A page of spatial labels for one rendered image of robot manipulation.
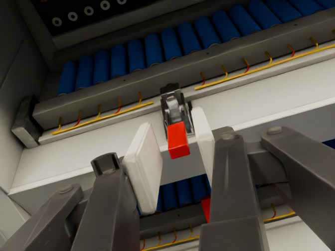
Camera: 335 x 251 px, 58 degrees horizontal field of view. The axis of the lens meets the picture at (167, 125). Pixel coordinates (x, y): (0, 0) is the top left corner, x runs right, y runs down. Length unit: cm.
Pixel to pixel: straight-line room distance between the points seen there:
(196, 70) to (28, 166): 18
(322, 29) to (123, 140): 20
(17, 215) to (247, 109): 22
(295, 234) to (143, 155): 27
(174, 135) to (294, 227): 24
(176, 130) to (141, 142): 5
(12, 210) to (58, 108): 10
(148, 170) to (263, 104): 14
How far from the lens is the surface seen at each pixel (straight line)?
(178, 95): 26
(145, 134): 17
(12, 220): 32
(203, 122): 16
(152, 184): 16
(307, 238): 39
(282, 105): 26
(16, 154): 32
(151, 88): 29
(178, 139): 19
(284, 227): 40
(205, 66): 29
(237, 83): 28
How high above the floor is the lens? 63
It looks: 27 degrees down
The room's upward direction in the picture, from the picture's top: 19 degrees counter-clockwise
